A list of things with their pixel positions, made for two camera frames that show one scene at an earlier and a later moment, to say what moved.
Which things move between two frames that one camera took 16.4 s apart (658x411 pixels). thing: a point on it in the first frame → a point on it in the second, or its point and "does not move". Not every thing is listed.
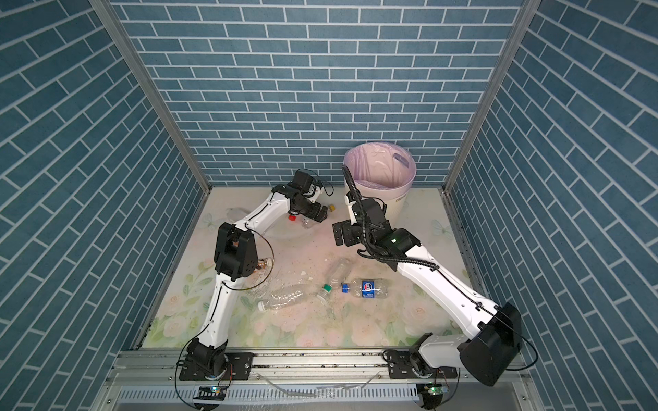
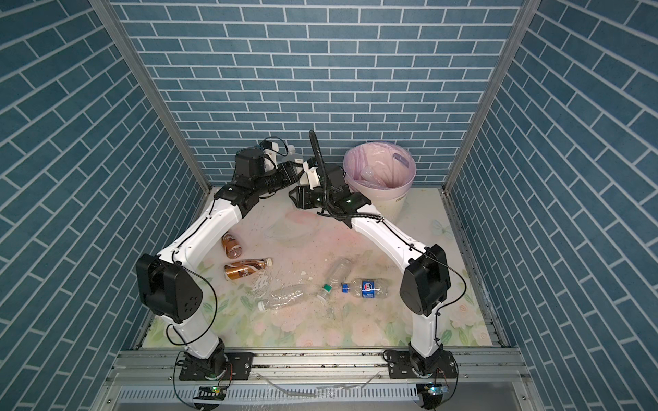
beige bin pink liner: x=384 y=171 does not move
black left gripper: x=320 y=215 → x=286 y=168
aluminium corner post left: x=116 y=27 does not move
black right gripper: x=348 y=228 → x=306 y=198
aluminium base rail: x=310 y=380 does not move
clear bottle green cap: x=340 y=273 does not move
